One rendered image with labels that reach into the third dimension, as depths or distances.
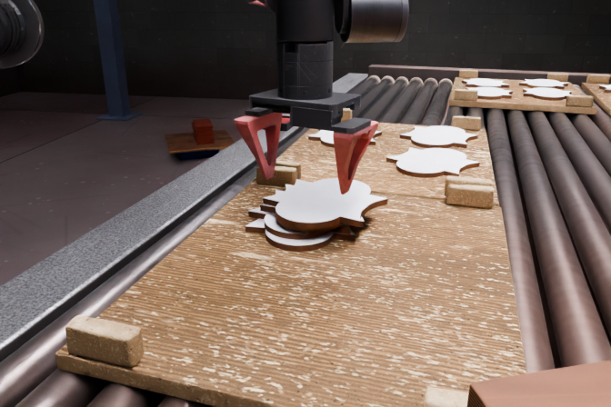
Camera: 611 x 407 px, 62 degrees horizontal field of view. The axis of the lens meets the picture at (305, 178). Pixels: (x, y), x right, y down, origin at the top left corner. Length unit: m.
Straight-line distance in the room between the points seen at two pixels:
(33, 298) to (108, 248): 0.11
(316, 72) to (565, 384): 0.35
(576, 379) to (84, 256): 0.52
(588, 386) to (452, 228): 0.39
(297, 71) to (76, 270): 0.32
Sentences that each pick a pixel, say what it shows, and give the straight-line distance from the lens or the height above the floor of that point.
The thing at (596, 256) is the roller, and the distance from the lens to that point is 0.68.
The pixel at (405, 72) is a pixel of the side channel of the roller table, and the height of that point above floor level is 0.93.
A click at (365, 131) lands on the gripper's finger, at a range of 0.51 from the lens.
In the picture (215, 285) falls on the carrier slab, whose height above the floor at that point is 0.94.
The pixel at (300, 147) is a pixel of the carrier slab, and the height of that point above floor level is 0.94.
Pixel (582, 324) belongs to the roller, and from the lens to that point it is 0.54.
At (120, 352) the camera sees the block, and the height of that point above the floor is 0.95.
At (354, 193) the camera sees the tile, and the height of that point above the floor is 0.97.
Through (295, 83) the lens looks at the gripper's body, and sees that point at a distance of 0.51.
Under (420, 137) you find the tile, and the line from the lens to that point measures 0.98.
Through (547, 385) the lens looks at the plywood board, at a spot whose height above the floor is 1.04.
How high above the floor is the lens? 1.20
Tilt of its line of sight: 20 degrees down
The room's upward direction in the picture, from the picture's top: straight up
